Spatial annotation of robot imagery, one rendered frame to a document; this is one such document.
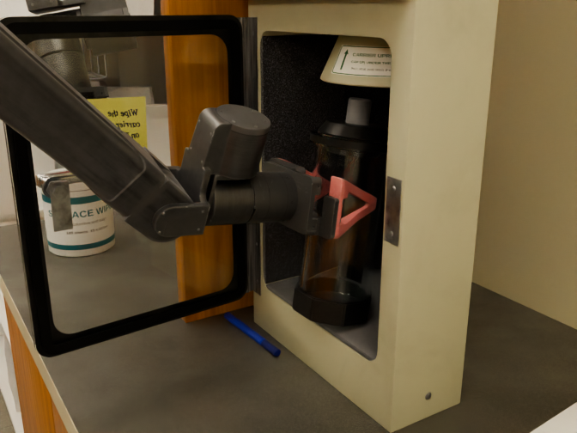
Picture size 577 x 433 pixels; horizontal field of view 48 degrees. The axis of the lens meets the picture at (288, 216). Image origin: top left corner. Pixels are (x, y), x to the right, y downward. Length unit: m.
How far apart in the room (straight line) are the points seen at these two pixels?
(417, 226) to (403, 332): 0.12
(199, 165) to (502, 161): 0.62
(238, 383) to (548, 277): 0.53
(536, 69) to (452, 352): 0.49
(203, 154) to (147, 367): 0.36
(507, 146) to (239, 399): 0.60
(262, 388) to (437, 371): 0.22
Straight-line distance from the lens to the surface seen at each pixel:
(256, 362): 0.90
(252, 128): 0.63
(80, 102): 0.57
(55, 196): 0.77
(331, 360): 0.83
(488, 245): 1.18
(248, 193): 0.68
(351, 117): 0.77
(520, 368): 0.94
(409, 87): 0.63
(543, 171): 1.08
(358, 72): 0.73
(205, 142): 0.64
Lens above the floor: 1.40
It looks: 18 degrees down
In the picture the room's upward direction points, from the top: straight up
